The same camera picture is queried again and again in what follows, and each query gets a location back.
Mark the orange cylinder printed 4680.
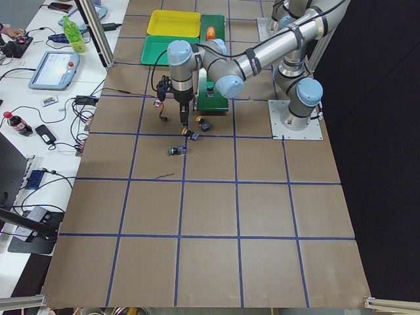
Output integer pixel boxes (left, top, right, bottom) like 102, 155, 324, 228
206, 26, 216, 41

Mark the cola bottle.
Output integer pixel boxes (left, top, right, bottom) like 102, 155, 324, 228
3, 112, 33, 137

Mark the yellow push button near belt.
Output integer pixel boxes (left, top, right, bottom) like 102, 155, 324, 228
196, 116, 211, 132

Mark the green conveyor belt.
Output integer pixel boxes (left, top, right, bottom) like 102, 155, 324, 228
192, 14, 230, 116

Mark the green plastic tray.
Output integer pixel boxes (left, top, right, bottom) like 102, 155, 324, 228
140, 35, 200, 66

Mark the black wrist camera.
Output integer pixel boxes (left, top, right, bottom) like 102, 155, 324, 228
156, 75, 171, 102

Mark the teach pendant tablet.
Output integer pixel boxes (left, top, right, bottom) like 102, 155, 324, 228
28, 51, 79, 91

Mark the red black power cable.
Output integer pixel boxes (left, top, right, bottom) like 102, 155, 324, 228
98, 87, 170, 123

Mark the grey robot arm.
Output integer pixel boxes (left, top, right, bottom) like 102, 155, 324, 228
167, 1, 350, 127
267, 0, 312, 35

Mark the green drink bottle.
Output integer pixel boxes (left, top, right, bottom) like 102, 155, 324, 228
62, 16, 87, 53

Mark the yellow push button on tape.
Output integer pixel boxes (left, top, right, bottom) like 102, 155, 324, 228
182, 128, 200, 141

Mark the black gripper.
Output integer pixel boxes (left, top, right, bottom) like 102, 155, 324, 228
173, 88, 193, 127

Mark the aluminium frame post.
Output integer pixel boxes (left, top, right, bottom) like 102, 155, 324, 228
75, 0, 115, 69

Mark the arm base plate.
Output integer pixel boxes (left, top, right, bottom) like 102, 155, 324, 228
257, 18, 278, 41
268, 100, 323, 141

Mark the yellow plastic tray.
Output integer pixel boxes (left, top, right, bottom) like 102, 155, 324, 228
147, 10, 201, 37

